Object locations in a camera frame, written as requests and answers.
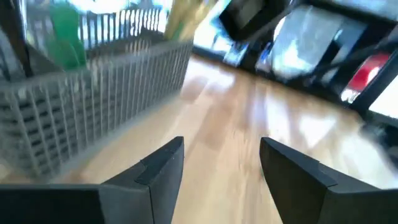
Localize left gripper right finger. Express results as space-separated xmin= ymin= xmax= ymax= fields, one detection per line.
xmin=259 ymin=136 xmax=398 ymax=224

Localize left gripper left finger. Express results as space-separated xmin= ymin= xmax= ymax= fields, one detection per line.
xmin=0 ymin=136 xmax=185 ymax=224

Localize grey mesh cutlery basket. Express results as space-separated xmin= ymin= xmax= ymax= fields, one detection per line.
xmin=0 ymin=7 xmax=195 ymax=181

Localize gold spoon green handle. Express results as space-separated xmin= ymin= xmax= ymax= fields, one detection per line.
xmin=49 ymin=2 xmax=85 ymax=44
xmin=46 ymin=39 xmax=88 ymax=71

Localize black fork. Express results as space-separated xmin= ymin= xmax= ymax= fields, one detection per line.
xmin=6 ymin=0 xmax=34 ymax=78

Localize pile of gold cutlery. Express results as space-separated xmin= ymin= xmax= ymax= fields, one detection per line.
xmin=192 ymin=0 xmax=398 ymax=131

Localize red storage bin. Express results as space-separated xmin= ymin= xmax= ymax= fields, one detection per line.
xmin=340 ymin=52 xmax=392 ymax=104

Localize grey patterned panel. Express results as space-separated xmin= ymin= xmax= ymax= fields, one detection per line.
xmin=254 ymin=4 xmax=369 ymax=82

